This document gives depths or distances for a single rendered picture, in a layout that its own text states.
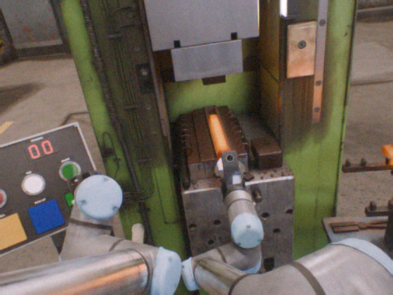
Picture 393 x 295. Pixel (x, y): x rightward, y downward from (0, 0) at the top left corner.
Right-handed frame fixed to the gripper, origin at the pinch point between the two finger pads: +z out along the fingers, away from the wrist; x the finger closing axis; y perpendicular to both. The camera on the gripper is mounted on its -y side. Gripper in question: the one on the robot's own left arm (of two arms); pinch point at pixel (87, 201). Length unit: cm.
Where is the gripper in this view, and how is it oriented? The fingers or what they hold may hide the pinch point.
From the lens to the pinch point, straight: 99.0
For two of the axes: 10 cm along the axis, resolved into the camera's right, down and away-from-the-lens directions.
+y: -3.0, -9.5, -0.2
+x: -8.8, 2.8, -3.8
